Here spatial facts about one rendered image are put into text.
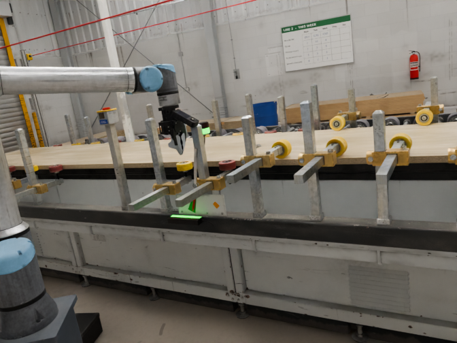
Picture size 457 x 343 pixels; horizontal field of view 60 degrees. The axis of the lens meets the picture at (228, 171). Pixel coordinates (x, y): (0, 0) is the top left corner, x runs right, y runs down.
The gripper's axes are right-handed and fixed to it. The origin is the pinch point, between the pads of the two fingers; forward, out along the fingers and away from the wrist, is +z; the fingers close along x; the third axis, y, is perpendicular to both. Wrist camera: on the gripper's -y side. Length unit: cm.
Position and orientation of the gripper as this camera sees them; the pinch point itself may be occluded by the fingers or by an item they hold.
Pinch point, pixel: (182, 152)
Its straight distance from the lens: 170.1
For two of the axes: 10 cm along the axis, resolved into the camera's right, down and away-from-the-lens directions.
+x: -4.7, 2.7, -8.4
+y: -8.7, 0.1, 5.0
